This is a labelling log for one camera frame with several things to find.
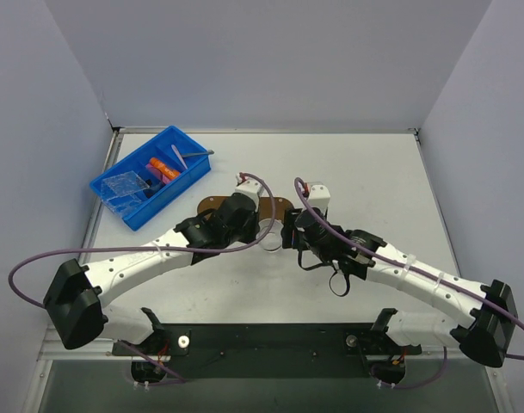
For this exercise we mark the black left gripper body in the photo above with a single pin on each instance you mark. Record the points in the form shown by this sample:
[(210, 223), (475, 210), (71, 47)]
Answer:
[(251, 228)]

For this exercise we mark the clear glass cup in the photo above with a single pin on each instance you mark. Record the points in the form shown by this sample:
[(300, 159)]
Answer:
[(273, 240)]

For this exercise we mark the clear textured acrylic holder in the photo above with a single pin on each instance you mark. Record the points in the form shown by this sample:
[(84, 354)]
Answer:
[(120, 193)]

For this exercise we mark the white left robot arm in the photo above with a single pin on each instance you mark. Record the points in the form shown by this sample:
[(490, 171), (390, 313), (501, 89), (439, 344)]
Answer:
[(80, 299)]

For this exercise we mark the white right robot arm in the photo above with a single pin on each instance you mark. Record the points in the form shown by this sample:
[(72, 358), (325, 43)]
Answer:
[(471, 316)]

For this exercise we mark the brown wooden oval tray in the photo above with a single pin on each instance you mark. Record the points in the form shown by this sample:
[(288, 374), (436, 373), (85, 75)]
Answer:
[(281, 206)]

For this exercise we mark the orange toothpaste tube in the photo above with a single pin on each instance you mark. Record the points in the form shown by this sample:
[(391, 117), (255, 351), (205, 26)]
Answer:
[(171, 173)]

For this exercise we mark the pink toothpaste tube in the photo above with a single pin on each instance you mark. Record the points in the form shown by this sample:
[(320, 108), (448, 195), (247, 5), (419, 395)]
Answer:
[(159, 173)]

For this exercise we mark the blue plastic divided bin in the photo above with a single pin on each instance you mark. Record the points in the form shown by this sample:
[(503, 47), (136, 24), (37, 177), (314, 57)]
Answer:
[(159, 147)]

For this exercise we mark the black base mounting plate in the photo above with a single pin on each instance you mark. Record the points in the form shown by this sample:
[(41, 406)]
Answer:
[(264, 351)]

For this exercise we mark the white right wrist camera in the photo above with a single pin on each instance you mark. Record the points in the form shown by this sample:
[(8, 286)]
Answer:
[(319, 196)]

